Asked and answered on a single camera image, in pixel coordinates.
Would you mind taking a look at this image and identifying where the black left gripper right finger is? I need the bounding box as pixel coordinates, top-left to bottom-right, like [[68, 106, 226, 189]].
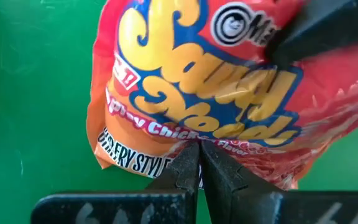
[[202, 141, 358, 224]]

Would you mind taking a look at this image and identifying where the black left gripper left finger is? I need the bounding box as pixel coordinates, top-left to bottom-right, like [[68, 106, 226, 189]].
[[31, 141, 202, 224]]

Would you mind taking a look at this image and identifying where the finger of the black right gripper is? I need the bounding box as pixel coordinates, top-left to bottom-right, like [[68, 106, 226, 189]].
[[264, 0, 358, 68]]

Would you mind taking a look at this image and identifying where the red Saucy Noodles pack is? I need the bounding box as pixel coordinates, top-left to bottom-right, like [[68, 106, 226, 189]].
[[85, 0, 358, 191]]

